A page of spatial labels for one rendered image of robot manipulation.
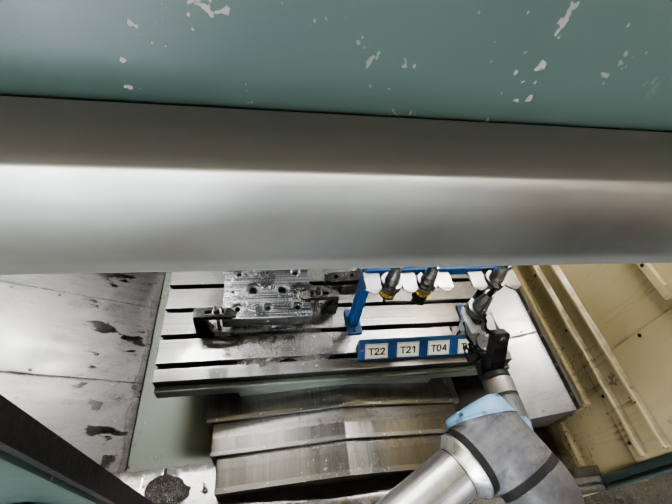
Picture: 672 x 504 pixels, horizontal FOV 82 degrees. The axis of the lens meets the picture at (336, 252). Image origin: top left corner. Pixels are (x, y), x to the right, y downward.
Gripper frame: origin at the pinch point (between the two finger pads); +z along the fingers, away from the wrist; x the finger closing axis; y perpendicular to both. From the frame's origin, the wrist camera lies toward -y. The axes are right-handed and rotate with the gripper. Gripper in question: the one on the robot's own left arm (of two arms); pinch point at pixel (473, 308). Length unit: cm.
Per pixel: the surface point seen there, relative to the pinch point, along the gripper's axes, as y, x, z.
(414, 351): 26.8, -9.8, -0.4
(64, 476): -43, -79, -42
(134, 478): 56, -100, -24
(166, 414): 59, -94, -5
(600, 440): 31, 47, -32
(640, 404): 9, 46, -28
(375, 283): -1.2, -28.3, 8.6
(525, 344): 37, 41, 4
